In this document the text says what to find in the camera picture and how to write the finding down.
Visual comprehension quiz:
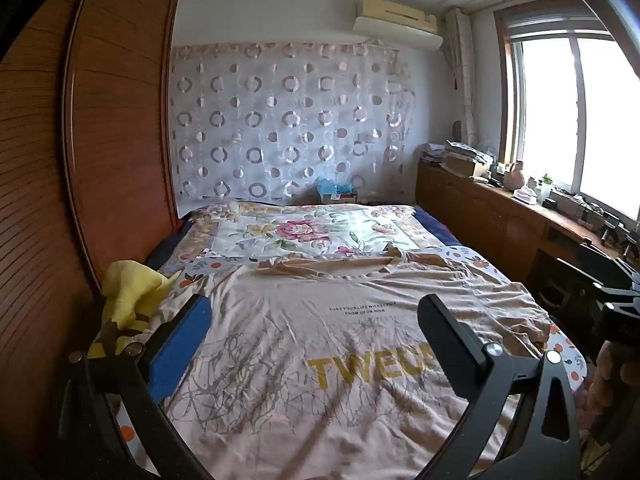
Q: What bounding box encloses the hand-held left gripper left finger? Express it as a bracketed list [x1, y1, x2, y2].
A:
[57, 292, 213, 480]

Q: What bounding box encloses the bundled window curtain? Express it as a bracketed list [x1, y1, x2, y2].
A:
[445, 7, 481, 146]

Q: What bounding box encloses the wall air conditioner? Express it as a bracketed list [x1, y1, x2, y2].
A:
[354, 0, 445, 51]

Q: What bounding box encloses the pink figurine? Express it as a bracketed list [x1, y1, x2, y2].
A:
[505, 160, 526, 191]

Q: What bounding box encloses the blue plastic bag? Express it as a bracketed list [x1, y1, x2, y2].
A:
[316, 177, 356, 196]

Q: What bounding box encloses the small pile of papers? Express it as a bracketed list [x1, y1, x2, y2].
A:
[420, 142, 446, 166]

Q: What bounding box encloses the floral quilt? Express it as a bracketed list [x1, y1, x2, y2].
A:
[175, 200, 418, 271]

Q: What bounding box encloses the stack of papers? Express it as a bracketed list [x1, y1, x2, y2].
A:
[442, 140, 496, 181]

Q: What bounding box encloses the wooden wardrobe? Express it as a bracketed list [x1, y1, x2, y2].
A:
[0, 0, 181, 480]

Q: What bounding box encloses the grey box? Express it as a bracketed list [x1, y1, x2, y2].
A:
[555, 194, 601, 226]

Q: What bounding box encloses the small black device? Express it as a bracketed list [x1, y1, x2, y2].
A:
[600, 212, 633, 248]

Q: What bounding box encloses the pink printed t-shirt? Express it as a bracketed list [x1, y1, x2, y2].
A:
[165, 242, 556, 480]

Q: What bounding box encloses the long wooden cabinet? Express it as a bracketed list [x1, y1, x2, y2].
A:
[415, 160, 640, 311]

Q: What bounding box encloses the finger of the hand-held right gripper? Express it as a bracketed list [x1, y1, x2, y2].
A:
[580, 244, 626, 268]

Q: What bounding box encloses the window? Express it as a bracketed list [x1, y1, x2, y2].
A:
[495, 0, 640, 221]

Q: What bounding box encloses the yellow plush toy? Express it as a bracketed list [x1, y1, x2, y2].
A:
[87, 260, 183, 361]

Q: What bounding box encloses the circle patterned sheer curtain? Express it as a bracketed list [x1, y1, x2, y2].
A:
[170, 40, 416, 206]

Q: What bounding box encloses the orange fruit print bedsheet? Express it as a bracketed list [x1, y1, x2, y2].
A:
[112, 245, 588, 461]

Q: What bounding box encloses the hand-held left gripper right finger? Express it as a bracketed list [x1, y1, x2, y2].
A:
[417, 294, 583, 480]

